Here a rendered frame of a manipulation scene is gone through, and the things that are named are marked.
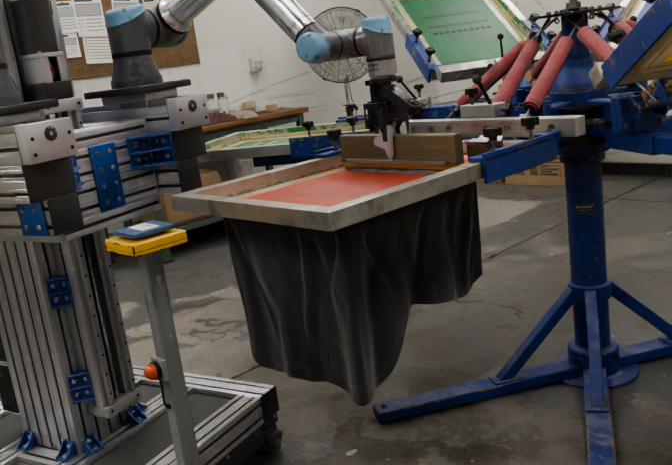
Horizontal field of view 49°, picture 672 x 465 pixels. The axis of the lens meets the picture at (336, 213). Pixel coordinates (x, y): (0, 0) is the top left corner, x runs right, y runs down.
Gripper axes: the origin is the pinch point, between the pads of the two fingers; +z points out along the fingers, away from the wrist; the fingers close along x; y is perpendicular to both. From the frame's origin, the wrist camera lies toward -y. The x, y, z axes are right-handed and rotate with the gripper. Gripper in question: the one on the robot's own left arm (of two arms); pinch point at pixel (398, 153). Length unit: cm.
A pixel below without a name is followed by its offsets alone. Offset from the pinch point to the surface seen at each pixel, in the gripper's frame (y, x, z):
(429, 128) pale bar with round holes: 14.9, -31.0, -1.8
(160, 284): 11, 68, 16
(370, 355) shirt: -20, 38, 38
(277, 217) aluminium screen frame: -13, 51, 3
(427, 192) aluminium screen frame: -28.8, 23.1, 3.9
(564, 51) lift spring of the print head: -8, -72, -19
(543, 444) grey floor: -11, -39, 100
